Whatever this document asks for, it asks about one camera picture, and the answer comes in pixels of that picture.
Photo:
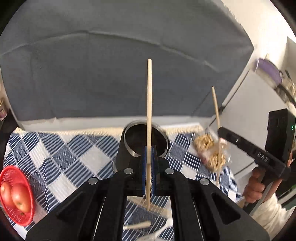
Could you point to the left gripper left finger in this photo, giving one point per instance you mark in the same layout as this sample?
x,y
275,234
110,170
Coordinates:
x,y
95,211

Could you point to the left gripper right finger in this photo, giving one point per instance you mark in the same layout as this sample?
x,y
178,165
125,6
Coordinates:
x,y
200,210

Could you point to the cream spoon with picture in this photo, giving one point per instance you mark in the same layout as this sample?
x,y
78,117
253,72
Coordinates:
x,y
137,226

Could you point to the wooden chopstick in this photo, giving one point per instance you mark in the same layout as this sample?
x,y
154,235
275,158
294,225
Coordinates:
x,y
218,126
149,132

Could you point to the white ceramic spoon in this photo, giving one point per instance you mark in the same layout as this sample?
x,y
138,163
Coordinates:
x,y
154,235

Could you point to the person's right hand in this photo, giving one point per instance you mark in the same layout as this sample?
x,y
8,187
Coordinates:
x,y
254,189

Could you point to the clear plastic cookie box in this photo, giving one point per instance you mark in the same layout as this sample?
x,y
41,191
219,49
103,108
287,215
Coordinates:
x,y
212,150

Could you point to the blue patterned tablecloth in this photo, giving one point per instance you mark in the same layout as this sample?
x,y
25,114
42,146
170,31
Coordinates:
x,y
57,164

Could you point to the black utensil holder cup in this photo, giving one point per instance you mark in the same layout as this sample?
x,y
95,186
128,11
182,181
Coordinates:
x,y
133,141

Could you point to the red apple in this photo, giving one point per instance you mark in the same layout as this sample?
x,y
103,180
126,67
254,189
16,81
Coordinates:
x,y
6,195
21,197

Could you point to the red plastic bowl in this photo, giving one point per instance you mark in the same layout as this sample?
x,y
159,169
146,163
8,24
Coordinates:
x,y
12,175

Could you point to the grey fabric backdrop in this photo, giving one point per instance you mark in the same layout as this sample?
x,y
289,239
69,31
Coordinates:
x,y
88,59

